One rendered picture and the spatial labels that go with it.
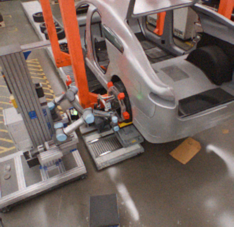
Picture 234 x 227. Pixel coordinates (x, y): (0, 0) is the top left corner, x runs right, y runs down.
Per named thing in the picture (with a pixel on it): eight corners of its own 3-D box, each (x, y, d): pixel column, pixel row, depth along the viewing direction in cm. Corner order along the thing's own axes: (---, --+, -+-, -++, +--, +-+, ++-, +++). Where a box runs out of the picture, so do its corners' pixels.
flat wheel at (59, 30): (53, 33, 800) (51, 25, 786) (69, 34, 776) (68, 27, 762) (41, 40, 755) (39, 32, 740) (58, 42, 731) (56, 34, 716)
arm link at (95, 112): (79, 111, 306) (110, 117, 331) (81, 115, 298) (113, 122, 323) (82, 103, 301) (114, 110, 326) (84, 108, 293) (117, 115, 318)
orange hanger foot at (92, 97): (119, 103, 418) (118, 87, 396) (92, 111, 403) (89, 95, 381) (115, 98, 430) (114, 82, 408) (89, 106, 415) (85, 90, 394)
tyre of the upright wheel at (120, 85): (142, 126, 366) (143, 92, 323) (129, 131, 359) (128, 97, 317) (124, 104, 413) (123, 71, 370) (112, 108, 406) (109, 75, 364)
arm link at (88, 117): (58, 136, 304) (93, 113, 302) (60, 144, 293) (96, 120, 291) (53, 131, 296) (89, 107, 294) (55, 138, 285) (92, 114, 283)
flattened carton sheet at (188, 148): (203, 146, 394) (203, 145, 392) (184, 165, 367) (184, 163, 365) (187, 138, 412) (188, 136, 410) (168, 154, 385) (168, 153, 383)
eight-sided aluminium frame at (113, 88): (126, 127, 358) (125, 98, 324) (123, 128, 356) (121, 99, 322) (112, 108, 398) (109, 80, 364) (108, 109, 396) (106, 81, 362)
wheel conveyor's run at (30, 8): (78, 54, 720) (75, 41, 695) (50, 60, 695) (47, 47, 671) (38, 4, 1215) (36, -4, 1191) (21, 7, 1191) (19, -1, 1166)
